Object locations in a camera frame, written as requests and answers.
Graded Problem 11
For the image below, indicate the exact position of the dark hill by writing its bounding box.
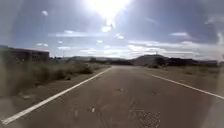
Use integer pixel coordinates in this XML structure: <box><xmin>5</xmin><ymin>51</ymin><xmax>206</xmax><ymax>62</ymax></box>
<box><xmin>128</xmin><ymin>54</ymin><xmax>174</xmax><ymax>67</ymax></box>

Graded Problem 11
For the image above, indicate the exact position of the low building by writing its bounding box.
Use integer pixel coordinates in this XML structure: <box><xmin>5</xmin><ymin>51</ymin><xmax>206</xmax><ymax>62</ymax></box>
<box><xmin>0</xmin><ymin>45</ymin><xmax>51</xmax><ymax>65</ymax></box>

